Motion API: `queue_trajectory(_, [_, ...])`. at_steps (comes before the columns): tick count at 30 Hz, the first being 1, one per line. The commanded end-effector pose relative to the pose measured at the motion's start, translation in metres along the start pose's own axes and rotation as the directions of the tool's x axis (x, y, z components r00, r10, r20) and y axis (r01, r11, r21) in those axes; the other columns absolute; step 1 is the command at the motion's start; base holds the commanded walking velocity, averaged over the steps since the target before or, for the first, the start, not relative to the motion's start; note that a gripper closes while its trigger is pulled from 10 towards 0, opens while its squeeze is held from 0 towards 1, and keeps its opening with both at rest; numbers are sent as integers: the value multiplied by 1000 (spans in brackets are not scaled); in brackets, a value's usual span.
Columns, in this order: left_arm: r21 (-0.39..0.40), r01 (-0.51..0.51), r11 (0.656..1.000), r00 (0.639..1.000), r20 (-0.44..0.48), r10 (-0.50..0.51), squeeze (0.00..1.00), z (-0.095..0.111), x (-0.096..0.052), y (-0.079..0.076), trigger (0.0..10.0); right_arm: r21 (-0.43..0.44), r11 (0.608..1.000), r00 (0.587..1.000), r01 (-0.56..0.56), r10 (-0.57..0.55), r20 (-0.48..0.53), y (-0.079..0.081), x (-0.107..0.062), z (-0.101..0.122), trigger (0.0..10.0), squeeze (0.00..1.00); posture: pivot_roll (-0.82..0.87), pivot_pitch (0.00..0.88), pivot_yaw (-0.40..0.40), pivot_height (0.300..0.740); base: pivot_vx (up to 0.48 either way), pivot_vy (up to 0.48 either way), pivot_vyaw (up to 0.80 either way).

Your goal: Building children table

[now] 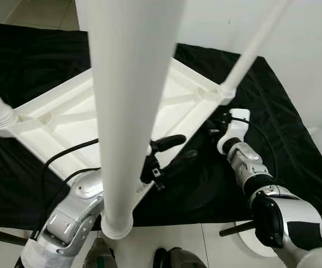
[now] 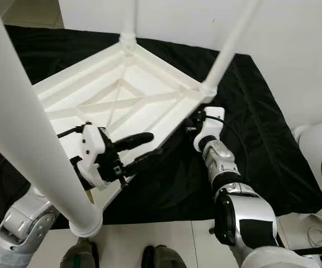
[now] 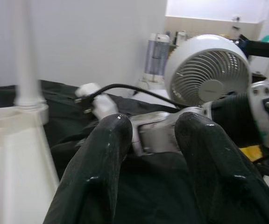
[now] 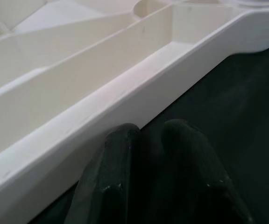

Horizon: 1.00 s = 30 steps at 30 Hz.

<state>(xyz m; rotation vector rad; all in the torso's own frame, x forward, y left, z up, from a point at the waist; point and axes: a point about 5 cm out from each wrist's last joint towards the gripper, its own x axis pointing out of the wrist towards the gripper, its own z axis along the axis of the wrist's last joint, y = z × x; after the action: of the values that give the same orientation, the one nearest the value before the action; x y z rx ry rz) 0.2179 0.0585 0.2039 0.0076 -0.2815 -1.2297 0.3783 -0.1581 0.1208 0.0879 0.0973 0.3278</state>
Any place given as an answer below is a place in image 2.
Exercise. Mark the grey robot right leg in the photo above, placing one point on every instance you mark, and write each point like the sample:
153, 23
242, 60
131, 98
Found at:
165, 257

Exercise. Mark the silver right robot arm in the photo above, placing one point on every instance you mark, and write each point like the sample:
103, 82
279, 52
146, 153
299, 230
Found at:
250, 218

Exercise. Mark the black cloth table cover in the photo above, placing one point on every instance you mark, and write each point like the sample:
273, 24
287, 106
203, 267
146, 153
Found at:
267, 139

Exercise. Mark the grey robot leg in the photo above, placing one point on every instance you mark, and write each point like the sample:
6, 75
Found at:
165, 257
83, 254

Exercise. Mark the white plastic children table top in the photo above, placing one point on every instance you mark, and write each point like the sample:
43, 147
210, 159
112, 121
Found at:
155, 95

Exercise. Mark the black metal rack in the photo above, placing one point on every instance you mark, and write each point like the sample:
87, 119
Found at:
317, 251

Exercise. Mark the grey robot left leg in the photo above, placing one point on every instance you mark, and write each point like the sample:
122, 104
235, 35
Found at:
83, 254

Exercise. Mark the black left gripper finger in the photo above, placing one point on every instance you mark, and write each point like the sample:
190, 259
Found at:
145, 159
136, 139

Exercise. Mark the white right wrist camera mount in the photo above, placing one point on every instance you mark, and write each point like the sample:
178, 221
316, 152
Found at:
210, 128

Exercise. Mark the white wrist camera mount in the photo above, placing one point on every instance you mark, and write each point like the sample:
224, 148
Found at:
91, 153
210, 128

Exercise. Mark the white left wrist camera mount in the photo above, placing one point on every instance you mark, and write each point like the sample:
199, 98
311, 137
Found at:
91, 153

